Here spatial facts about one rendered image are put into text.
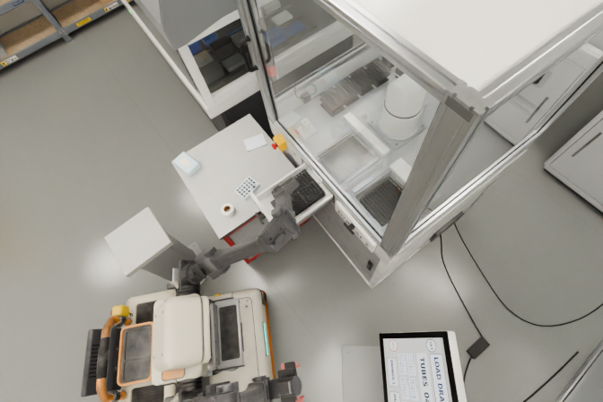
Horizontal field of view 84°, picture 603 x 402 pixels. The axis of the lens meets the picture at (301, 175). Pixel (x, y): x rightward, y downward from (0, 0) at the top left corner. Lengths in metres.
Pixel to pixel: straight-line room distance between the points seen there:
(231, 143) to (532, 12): 1.68
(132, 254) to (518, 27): 1.92
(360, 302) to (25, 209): 2.90
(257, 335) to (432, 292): 1.21
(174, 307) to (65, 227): 2.31
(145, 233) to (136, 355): 0.64
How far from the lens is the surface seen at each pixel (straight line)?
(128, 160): 3.43
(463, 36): 0.85
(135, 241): 2.10
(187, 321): 1.23
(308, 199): 1.74
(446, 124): 0.75
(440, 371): 1.38
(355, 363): 2.46
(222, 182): 2.04
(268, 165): 2.02
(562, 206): 3.19
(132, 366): 1.81
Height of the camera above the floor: 2.49
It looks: 62 degrees down
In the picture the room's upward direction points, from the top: 10 degrees counter-clockwise
